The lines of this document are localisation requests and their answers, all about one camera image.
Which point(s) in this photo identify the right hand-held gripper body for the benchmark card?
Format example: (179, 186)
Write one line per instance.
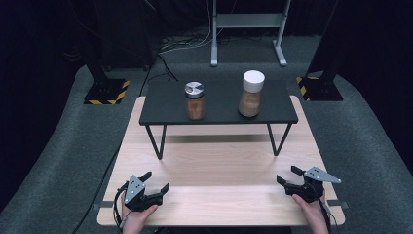
(316, 175)

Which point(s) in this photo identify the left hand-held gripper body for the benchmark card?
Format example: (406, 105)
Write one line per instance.
(133, 190)

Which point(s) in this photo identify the spice jar with white lid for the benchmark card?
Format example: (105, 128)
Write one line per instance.
(251, 97)

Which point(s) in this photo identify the spice jar with silver lid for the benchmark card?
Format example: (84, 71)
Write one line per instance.
(195, 104)

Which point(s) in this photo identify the person's left hand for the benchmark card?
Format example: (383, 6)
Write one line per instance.
(136, 221)

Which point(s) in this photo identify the person's right hand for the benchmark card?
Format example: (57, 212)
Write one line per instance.
(313, 214)

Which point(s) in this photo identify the grey tape strip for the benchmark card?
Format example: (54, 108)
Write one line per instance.
(339, 204)
(104, 205)

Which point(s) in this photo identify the black stand with striped base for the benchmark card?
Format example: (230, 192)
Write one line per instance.
(105, 92)
(319, 88)

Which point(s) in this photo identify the grey metal stand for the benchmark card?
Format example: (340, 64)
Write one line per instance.
(246, 20)

